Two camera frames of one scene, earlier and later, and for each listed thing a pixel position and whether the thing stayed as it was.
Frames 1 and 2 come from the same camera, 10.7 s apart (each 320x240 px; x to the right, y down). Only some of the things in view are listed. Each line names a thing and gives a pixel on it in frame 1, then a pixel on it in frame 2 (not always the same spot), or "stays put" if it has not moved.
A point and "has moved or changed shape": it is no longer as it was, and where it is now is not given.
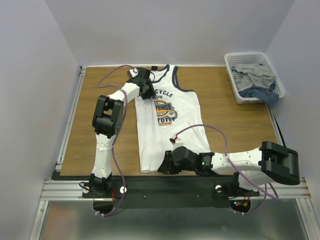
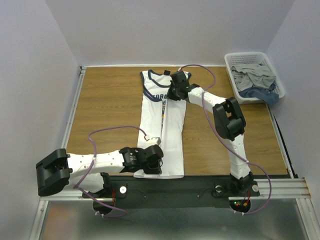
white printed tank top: (171, 114) has moved or changed shape
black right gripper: (167, 162) to (173, 93)
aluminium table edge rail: (66, 189) stays put
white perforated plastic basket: (234, 59) stays put
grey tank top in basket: (251, 75) stays put
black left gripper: (151, 92) to (155, 170)
